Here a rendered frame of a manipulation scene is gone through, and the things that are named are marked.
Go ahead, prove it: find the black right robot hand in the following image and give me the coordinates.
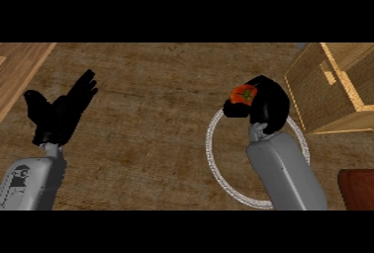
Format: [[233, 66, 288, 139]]
[[221, 74, 292, 135]]

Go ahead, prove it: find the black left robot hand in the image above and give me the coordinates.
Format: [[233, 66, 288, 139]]
[[21, 68, 98, 147]]

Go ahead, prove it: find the red tomato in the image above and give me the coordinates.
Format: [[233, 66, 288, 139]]
[[228, 84, 258, 107]]

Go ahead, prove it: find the tan wicker basket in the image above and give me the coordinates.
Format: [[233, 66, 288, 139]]
[[283, 42, 374, 135]]

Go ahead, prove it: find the brown round placemat white rim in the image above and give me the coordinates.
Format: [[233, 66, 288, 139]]
[[203, 108, 311, 210]]

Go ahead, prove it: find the pale wooden board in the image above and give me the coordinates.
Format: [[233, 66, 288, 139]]
[[0, 42, 58, 123]]

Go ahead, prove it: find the reddish brown wooden block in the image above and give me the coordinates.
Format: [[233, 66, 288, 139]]
[[336, 168, 374, 211]]

